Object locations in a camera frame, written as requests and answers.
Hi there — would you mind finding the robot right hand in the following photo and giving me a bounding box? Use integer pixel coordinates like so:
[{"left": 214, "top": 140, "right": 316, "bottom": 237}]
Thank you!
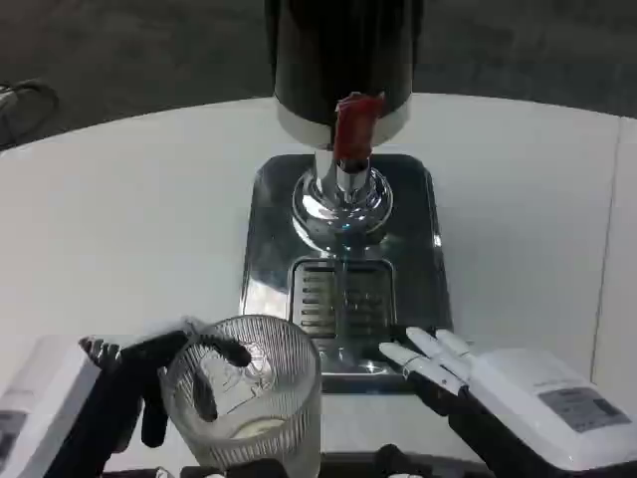
[{"left": 378, "top": 326, "right": 637, "bottom": 478}]

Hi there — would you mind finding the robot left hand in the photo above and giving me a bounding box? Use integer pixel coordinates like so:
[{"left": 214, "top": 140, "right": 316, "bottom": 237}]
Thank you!
[{"left": 0, "top": 314, "right": 253, "bottom": 478}]

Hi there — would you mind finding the clear ribbed glass cup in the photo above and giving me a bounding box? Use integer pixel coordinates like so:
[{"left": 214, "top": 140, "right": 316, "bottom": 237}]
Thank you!
[{"left": 157, "top": 314, "right": 323, "bottom": 473}]

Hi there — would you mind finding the steel drip tray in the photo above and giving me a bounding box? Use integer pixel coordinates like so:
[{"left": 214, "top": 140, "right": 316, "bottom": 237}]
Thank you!
[{"left": 240, "top": 152, "right": 454, "bottom": 394}]

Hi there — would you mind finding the slotted drip tray grid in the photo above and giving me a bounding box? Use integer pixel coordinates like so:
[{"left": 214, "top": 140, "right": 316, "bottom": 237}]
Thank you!
[{"left": 288, "top": 256, "right": 398, "bottom": 346}]

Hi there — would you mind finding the black drink dispenser chrome base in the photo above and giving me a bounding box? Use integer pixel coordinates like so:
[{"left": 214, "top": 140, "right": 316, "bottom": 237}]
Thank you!
[{"left": 263, "top": 0, "right": 424, "bottom": 253}]

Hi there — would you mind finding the black cable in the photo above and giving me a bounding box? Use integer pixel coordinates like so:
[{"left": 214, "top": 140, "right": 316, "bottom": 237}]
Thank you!
[{"left": 0, "top": 79, "right": 61, "bottom": 150}]

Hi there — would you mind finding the red tap handle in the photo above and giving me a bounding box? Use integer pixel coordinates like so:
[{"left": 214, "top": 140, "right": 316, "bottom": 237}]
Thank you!
[{"left": 333, "top": 92, "right": 387, "bottom": 164}]

